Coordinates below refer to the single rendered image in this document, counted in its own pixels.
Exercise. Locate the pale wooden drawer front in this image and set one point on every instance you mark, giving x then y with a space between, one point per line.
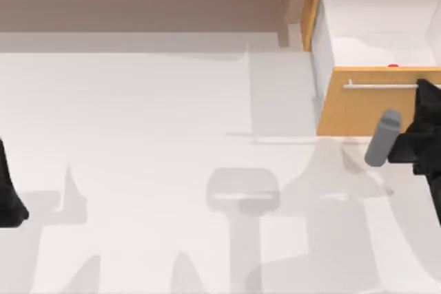
361 111

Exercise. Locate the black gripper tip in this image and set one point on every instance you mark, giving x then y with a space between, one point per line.
8 197

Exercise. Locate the pale grey rounded box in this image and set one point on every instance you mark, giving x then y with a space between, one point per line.
382 139

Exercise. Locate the small red object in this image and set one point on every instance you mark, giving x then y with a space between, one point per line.
392 65

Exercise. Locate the pulled-out drawer with white inside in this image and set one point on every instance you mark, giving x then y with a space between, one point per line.
372 25

